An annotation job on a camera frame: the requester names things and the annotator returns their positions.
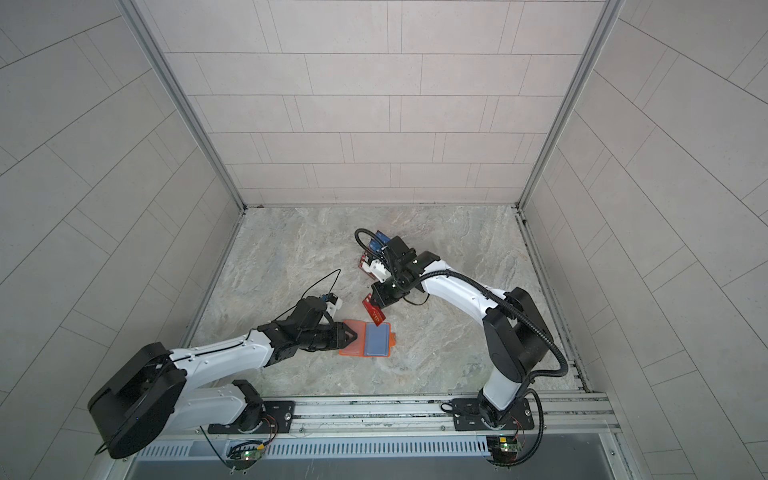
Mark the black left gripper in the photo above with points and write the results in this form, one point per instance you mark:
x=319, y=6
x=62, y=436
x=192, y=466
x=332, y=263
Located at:
x=339, y=332

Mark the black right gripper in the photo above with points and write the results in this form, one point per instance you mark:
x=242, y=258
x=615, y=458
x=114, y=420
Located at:
x=383, y=298

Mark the orange card holder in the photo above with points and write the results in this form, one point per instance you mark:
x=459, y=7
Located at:
x=373, y=341

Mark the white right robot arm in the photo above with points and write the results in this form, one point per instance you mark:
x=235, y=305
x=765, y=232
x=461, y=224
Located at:
x=519, y=343

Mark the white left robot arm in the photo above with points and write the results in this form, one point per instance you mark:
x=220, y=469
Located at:
x=161, y=390

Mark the right card stack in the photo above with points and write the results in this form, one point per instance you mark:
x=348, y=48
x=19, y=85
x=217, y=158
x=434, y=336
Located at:
x=373, y=251

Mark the left green circuit board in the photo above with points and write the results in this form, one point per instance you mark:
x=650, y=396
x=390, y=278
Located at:
x=243, y=456

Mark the green circuit board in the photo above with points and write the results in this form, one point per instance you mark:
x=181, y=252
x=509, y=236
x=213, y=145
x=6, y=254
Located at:
x=503, y=450
x=243, y=456

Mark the right green circuit board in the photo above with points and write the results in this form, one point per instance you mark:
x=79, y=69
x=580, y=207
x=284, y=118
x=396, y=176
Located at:
x=503, y=450

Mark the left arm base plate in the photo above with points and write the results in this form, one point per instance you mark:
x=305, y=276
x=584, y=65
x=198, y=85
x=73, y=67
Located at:
x=274, y=417

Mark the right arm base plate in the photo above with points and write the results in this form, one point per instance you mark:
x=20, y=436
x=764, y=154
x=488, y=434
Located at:
x=477, y=414

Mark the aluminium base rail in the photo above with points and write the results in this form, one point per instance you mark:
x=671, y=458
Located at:
x=430, y=415

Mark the aluminium corner post right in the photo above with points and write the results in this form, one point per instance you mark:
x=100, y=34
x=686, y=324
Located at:
x=599, y=36

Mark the aluminium corner post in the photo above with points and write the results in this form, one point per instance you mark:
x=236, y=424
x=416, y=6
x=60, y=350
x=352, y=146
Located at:
x=150, y=47
x=599, y=36

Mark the aluminium corner post left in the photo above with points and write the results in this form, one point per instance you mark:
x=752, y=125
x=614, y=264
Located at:
x=150, y=47

